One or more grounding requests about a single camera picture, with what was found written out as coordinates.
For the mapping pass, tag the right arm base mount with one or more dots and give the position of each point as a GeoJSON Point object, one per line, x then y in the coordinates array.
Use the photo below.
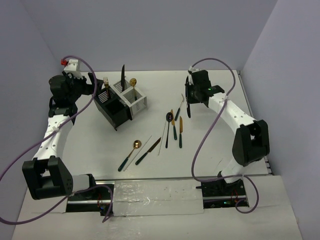
{"type": "Point", "coordinates": [219, 194]}

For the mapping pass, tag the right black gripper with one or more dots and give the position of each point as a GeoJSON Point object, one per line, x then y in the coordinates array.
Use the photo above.
{"type": "Point", "coordinates": [190, 99]}

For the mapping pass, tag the gold knife green handle short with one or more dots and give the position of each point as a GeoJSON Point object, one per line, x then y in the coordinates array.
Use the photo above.
{"type": "Point", "coordinates": [180, 132]}

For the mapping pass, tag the silver tape sheet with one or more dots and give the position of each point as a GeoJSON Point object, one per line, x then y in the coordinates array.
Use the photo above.
{"type": "Point", "coordinates": [157, 198]}

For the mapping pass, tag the white chopstick long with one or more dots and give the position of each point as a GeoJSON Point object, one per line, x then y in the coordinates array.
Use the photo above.
{"type": "Point", "coordinates": [130, 161]}

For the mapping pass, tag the gold knife dark handle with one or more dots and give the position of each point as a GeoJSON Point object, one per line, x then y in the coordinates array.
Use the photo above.
{"type": "Point", "coordinates": [148, 151]}

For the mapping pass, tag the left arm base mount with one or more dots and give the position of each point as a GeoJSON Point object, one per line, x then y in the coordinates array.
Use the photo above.
{"type": "Point", "coordinates": [95, 200]}

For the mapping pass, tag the white utensil caddy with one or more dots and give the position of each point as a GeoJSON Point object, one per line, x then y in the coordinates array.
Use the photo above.
{"type": "Point", "coordinates": [127, 97]}

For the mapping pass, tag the black serrated knife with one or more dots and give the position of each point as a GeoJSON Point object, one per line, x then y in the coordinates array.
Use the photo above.
{"type": "Point", "coordinates": [122, 79]}

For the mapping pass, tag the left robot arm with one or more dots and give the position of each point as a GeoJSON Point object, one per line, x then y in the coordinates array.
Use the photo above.
{"type": "Point", "coordinates": [46, 175]}

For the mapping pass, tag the black utensil caddy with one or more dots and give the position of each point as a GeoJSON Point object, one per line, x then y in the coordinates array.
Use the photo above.
{"type": "Point", "coordinates": [112, 107]}

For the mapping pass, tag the gold spoon green handle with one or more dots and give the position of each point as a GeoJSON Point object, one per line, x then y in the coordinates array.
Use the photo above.
{"type": "Point", "coordinates": [133, 82]}
{"type": "Point", "coordinates": [136, 145]}

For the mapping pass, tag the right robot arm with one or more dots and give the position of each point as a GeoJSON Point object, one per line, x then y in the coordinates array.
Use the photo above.
{"type": "Point", "coordinates": [251, 136]}

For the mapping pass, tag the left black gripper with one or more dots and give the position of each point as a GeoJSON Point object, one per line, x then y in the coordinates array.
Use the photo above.
{"type": "Point", "coordinates": [89, 89]}

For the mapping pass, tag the black spoon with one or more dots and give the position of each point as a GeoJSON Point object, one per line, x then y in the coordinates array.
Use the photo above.
{"type": "Point", "coordinates": [169, 118]}

